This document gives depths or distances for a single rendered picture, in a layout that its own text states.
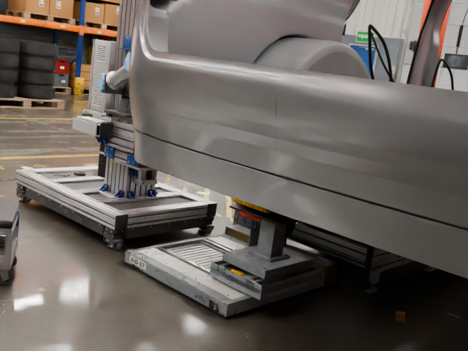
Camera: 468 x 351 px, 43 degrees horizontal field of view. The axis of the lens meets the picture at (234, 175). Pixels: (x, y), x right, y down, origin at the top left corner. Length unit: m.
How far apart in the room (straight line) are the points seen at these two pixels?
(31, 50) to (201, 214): 6.92
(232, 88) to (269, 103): 0.14
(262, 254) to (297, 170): 1.53
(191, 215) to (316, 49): 1.70
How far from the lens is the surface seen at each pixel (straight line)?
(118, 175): 4.03
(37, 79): 10.53
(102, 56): 4.10
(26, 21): 13.02
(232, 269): 3.02
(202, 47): 2.50
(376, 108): 1.44
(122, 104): 3.65
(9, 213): 3.10
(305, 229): 3.66
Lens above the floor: 1.21
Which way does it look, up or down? 11 degrees down
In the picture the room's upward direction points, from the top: 7 degrees clockwise
